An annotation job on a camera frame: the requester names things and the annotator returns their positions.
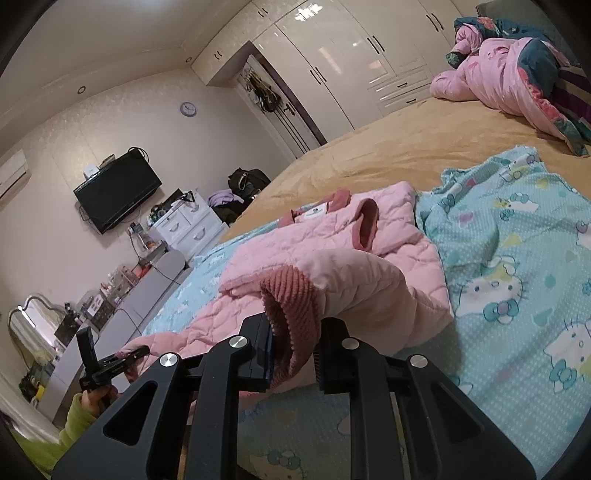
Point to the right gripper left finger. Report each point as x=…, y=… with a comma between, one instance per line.
x=179, y=419

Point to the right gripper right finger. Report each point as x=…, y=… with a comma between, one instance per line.
x=408, y=419

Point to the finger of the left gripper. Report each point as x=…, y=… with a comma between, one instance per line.
x=130, y=358

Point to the pink quilted jacket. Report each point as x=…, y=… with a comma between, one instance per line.
x=363, y=261

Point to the white bedroom door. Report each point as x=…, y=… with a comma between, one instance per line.
x=276, y=105

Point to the person left hand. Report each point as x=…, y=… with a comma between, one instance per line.
x=96, y=401

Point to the arched silver mirror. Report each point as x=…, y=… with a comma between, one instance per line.
x=34, y=324

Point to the green fleece sleeve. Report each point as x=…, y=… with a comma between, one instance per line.
x=45, y=455

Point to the white drawer chest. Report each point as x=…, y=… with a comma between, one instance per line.
x=189, y=226

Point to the lilac garment pile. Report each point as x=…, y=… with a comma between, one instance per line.
x=225, y=198

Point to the black backpack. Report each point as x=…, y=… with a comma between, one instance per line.
x=247, y=184

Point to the blue Hello Kitty sheet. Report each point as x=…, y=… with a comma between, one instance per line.
x=506, y=244

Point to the white air conditioner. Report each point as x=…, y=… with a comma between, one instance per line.
x=14, y=173

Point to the white glossy wardrobe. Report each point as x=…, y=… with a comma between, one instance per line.
x=349, y=63

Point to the striped dark cloth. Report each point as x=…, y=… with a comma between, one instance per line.
x=572, y=96

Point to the pink floral duvet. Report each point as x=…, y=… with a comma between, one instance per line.
x=511, y=68

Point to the grey padded headboard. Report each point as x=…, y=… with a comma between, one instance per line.
x=526, y=12

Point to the black wall television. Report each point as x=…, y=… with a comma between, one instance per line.
x=117, y=189

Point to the round wall clock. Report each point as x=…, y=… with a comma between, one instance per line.
x=188, y=109

